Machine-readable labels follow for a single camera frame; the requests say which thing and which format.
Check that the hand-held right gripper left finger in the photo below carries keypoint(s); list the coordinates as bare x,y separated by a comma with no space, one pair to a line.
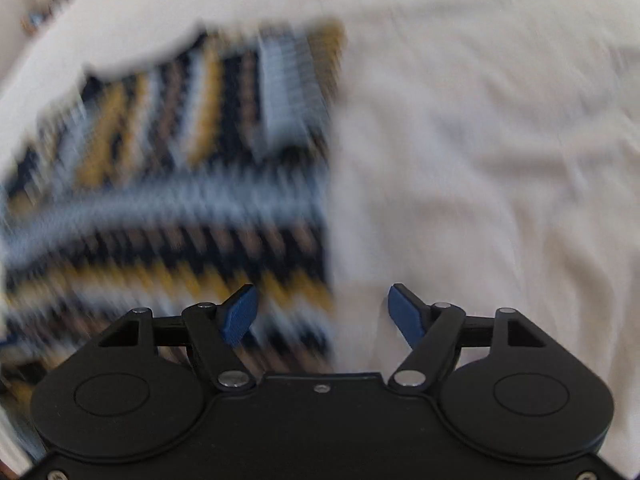
239,312

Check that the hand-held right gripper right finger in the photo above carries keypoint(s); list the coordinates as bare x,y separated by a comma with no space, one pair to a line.
406,312

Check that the yellow navy patterned knit sweater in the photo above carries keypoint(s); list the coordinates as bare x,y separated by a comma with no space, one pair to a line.
175,200

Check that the cream embroidered bedspread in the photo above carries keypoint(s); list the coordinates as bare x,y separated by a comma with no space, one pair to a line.
475,160

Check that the small blurred dark object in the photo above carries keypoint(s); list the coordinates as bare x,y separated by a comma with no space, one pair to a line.
33,21

